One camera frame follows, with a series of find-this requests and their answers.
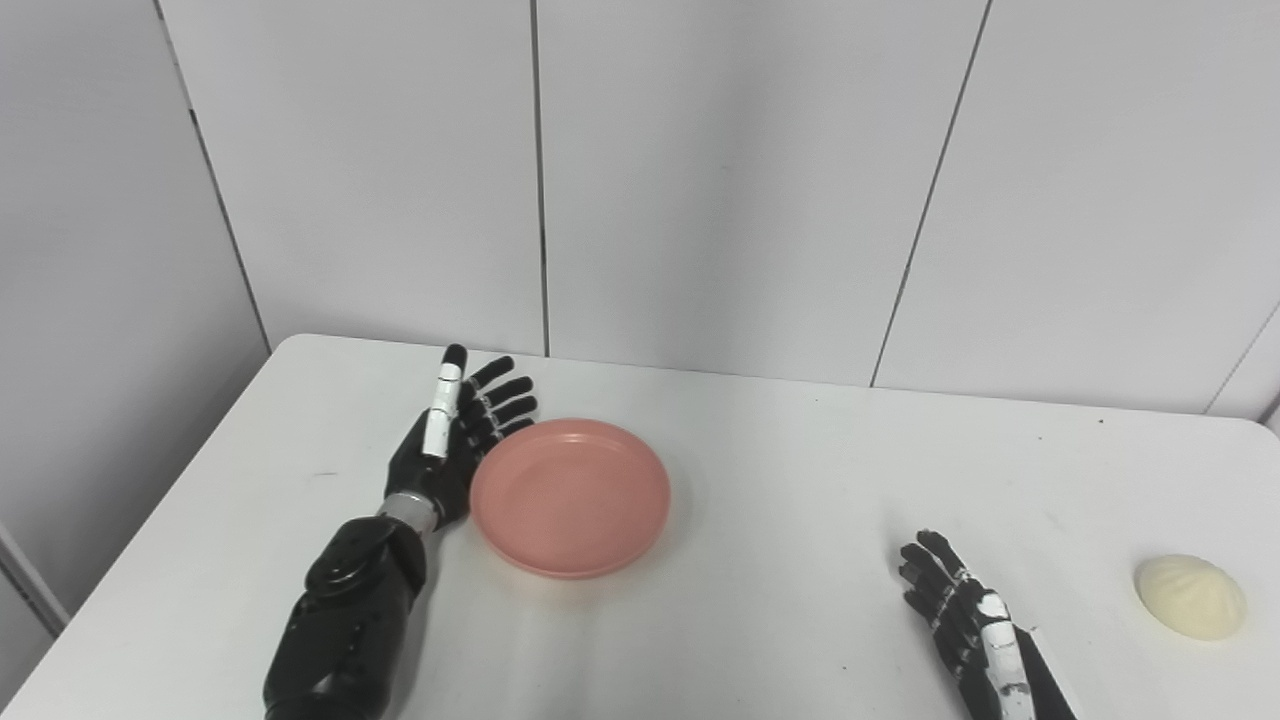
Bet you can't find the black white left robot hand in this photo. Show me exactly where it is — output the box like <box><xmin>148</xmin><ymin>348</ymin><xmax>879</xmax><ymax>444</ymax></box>
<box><xmin>384</xmin><ymin>344</ymin><xmax>539</xmax><ymax>529</ymax></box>

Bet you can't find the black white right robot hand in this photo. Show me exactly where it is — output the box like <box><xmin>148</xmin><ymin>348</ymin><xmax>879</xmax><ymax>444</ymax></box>
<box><xmin>897</xmin><ymin>530</ymin><xmax>1079</xmax><ymax>720</ymax></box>

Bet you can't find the pink round plate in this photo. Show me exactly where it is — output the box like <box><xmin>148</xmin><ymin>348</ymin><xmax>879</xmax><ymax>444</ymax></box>
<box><xmin>469</xmin><ymin>418</ymin><xmax>672</xmax><ymax>580</ymax></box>

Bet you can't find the white steamed bun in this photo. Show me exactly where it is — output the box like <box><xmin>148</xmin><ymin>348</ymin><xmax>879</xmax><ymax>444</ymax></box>
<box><xmin>1134</xmin><ymin>554</ymin><xmax>1248</xmax><ymax>642</ymax></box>

